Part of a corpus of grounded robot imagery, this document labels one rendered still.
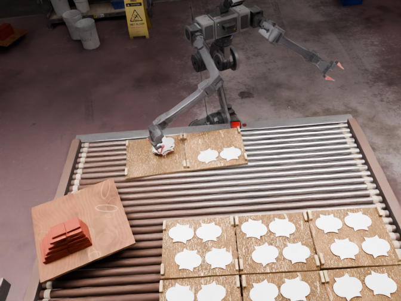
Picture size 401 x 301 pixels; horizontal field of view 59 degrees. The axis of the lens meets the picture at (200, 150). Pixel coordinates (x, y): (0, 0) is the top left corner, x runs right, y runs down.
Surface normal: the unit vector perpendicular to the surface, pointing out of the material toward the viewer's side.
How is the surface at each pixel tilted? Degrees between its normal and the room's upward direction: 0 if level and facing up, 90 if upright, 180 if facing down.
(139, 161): 0
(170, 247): 0
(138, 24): 77
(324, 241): 0
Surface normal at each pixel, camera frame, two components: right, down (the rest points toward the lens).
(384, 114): -0.07, -0.68
